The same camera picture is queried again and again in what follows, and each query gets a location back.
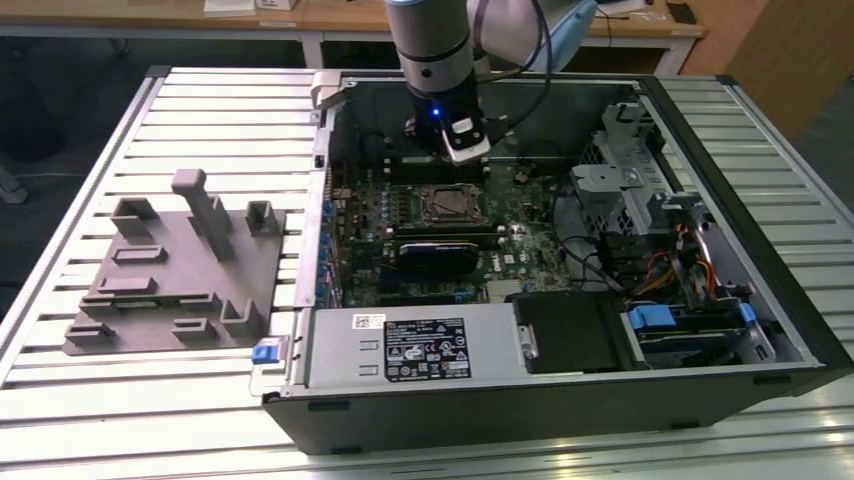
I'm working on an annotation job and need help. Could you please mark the CPU socket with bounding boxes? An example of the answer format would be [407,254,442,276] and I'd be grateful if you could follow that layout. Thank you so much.
[414,183,495,227]

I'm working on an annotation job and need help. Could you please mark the wooden cabinet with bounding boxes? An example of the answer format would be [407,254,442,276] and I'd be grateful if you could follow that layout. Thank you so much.
[679,0,854,146]

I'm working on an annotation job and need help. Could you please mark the grey stand foot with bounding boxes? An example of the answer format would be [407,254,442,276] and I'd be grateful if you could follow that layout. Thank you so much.
[0,163,29,205]

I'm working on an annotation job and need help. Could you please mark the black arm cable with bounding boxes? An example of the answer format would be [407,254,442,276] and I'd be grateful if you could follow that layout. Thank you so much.
[480,0,556,124]

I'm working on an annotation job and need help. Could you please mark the silver chipset heatsink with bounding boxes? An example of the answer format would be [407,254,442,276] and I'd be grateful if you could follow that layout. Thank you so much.
[486,279,527,304]

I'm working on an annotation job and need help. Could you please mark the silver CPU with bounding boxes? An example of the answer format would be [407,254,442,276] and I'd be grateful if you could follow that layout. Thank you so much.
[432,192,476,217]

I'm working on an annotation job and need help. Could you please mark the hard disk in blue carrier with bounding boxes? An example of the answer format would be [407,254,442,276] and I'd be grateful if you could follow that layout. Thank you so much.
[624,302,739,354]

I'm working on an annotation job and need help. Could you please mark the green RAM stick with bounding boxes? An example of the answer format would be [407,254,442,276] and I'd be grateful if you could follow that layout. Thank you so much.
[113,296,189,307]

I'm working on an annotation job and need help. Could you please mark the silver disk bay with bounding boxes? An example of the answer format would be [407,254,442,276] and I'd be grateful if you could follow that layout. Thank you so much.
[619,297,781,372]

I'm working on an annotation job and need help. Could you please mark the yellow orange power wires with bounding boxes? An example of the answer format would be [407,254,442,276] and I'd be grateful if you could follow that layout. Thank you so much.
[630,248,722,302]

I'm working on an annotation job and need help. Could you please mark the silver metal drive cage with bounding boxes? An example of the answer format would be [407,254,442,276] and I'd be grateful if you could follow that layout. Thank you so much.
[566,102,675,239]

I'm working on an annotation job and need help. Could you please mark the green motherboard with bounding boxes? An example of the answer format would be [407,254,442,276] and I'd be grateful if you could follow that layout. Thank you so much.
[324,162,579,308]

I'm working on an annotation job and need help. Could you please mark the black wire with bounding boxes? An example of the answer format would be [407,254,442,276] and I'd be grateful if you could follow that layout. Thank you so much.
[558,233,632,295]

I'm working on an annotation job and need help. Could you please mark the metal socket cover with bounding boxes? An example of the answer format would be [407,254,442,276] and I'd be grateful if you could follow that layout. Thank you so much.
[418,185,490,225]

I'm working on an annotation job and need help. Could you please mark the black plastic drive cover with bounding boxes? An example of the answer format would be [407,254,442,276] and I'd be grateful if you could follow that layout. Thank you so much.
[506,292,634,377]

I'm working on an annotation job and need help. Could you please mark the black expansion slot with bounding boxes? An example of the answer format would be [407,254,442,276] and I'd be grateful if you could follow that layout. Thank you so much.
[378,291,492,308]

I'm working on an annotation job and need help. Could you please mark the silver power supply unit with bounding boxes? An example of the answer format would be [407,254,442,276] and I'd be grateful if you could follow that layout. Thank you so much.
[303,305,539,390]

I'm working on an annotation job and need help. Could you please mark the grey parts rack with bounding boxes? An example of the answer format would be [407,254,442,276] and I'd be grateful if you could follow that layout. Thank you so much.
[60,169,288,357]

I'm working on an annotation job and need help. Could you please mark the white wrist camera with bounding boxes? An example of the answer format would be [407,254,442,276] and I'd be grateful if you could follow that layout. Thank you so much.
[440,115,494,166]

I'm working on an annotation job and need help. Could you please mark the black PC case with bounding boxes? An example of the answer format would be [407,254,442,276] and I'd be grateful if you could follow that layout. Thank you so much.
[260,69,854,456]

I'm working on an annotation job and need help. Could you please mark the black graphics card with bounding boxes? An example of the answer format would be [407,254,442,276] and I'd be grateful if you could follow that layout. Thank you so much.
[395,240,483,276]

